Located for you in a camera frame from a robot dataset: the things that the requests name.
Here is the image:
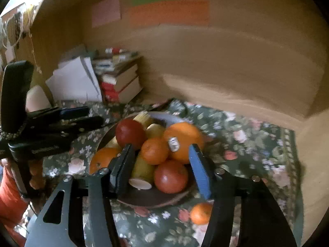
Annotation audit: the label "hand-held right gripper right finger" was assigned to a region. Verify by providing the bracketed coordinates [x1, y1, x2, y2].
[188, 143, 296, 247]

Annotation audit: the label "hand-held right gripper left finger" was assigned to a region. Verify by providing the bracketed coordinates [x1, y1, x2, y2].
[24, 144, 137, 247]

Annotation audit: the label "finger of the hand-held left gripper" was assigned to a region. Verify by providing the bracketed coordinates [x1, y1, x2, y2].
[49, 116, 104, 135]
[27, 106, 89, 120]

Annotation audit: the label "yellow banana piece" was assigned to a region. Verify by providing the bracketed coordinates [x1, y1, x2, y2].
[129, 151, 155, 191]
[133, 111, 166, 139]

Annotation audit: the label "red tomato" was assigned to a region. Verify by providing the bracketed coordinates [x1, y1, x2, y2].
[154, 160, 189, 194]

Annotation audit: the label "small tangerine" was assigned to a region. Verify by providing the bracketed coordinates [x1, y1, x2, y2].
[141, 137, 169, 165]
[190, 202, 214, 225]

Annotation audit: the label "red apple back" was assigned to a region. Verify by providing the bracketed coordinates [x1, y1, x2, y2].
[115, 119, 147, 151]

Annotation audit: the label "large orange with sticker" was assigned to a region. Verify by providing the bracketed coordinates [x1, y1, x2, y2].
[163, 122, 205, 164]

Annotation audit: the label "dark brown round plate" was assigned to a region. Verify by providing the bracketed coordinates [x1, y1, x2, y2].
[96, 111, 203, 209]

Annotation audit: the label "person's left hand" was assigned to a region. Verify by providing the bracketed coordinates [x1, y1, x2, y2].
[26, 85, 51, 113]

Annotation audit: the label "white paper sheets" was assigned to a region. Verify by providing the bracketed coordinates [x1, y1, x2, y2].
[46, 45, 103, 103]

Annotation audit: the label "floral green tablecloth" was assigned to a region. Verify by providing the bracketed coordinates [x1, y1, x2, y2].
[26, 98, 305, 247]

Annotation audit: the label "stack of books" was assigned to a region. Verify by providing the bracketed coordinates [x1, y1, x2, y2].
[91, 48, 144, 104]

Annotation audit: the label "pink sticky note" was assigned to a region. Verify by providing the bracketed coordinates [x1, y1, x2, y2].
[91, 0, 122, 28]

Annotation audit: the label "orange sticky note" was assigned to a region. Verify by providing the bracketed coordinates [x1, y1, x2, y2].
[129, 0, 210, 27]

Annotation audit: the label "hanging beaded string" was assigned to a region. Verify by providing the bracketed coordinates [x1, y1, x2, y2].
[27, 5, 43, 74]

